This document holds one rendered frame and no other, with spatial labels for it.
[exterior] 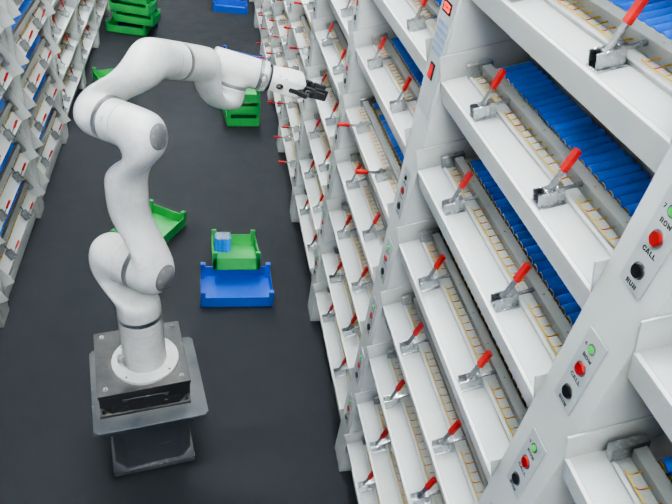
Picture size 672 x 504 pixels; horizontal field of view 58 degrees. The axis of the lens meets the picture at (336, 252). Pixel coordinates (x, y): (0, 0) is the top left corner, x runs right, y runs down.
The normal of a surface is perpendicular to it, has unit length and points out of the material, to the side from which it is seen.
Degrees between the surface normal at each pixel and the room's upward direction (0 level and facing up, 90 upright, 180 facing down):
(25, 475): 0
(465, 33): 90
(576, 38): 18
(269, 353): 0
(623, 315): 90
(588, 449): 90
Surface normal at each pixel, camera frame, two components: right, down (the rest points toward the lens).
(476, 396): -0.17, -0.74
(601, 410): 0.17, 0.63
